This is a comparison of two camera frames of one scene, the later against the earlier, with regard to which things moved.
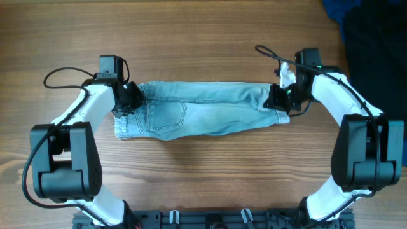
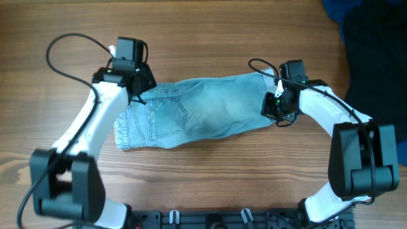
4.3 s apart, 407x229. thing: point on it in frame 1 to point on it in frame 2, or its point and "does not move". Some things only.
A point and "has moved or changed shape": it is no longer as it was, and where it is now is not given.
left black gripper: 137,97 to 148,79
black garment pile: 376,48 does not move
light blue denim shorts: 175,110 has moved or changed shape
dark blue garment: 339,10 does not move
